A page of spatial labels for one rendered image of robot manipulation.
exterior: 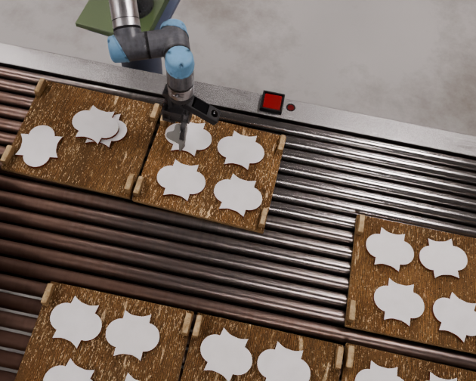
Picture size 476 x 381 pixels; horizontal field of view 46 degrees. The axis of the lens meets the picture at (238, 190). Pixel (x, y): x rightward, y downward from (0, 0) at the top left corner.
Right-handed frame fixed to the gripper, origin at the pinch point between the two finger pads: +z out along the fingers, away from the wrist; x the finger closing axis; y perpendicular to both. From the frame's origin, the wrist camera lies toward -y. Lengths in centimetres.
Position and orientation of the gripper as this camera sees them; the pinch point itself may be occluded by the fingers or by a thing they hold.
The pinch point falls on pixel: (189, 131)
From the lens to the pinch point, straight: 177.8
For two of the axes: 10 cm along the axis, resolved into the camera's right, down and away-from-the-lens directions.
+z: -0.6, 4.6, 8.9
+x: -2.4, 8.6, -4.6
